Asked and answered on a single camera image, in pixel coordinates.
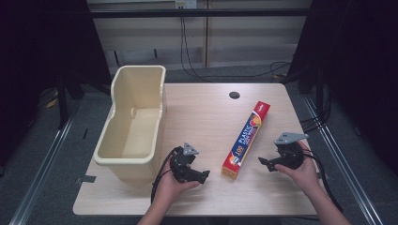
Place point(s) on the red blue plastic wrap box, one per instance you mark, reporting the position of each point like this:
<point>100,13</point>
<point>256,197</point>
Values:
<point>247,140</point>

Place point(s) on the cream plastic bin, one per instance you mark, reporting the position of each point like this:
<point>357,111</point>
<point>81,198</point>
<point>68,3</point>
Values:
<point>137,125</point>

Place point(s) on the dark curtain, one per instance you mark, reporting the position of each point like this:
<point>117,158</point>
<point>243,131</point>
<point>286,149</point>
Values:
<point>40,53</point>
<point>359,62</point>

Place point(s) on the yellow floor tape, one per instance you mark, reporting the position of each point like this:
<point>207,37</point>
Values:
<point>51,102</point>

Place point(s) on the white wall outlet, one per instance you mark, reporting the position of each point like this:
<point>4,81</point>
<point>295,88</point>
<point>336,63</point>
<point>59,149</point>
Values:
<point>186,4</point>

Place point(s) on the metal floor rail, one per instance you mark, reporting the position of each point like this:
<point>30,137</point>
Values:
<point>341,159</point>
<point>40,175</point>

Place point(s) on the person's right hand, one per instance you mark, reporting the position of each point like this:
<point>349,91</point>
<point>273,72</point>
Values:
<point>305,176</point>

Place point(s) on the black metal stand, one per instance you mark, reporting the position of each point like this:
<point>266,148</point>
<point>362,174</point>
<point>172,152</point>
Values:
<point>319,93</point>
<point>62,103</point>

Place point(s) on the person's left hand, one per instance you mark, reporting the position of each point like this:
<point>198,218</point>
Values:
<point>169,189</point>

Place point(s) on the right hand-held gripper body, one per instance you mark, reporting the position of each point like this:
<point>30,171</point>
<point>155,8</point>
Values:
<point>291,154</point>

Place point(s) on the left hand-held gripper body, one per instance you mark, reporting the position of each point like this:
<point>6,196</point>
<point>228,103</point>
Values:
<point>180,162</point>

